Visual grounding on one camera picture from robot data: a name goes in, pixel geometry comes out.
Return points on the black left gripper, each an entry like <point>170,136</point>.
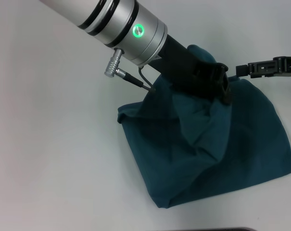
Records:
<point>188,69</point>

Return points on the teal blue printed t-shirt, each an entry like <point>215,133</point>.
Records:
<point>207,144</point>

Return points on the silver plug on left gripper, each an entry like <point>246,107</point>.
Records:
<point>112,65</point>

